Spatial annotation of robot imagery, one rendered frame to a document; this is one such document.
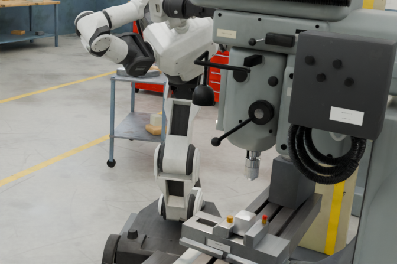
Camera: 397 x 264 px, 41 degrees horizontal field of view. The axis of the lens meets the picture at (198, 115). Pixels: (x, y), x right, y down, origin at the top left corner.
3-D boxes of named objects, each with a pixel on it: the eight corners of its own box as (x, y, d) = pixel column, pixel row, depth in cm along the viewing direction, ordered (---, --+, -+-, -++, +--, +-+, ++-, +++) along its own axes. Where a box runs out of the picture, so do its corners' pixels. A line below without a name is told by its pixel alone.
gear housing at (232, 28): (209, 43, 152) (211, 8, 149) (241, 35, 173) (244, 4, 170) (324, 60, 138) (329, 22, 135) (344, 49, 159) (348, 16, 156)
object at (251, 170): (257, 173, 172) (259, 157, 171) (259, 179, 168) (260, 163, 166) (243, 173, 172) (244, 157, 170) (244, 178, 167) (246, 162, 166)
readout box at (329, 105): (285, 124, 120) (296, 32, 114) (296, 116, 128) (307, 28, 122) (375, 143, 111) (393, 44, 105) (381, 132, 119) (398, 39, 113)
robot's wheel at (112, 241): (113, 262, 260) (114, 225, 255) (123, 263, 260) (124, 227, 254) (100, 286, 241) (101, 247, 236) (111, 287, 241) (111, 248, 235)
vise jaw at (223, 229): (211, 234, 173) (212, 223, 172) (228, 220, 184) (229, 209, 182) (228, 240, 170) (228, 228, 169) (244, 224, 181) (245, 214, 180)
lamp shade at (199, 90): (194, 99, 175) (195, 81, 173) (215, 101, 174) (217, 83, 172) (189, 104, 168) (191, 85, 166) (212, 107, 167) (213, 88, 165)
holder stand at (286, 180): (267, 201, 216) (272, 155, 210) (289, 184, 234) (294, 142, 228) (295, 210, 210) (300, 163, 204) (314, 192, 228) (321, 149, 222)
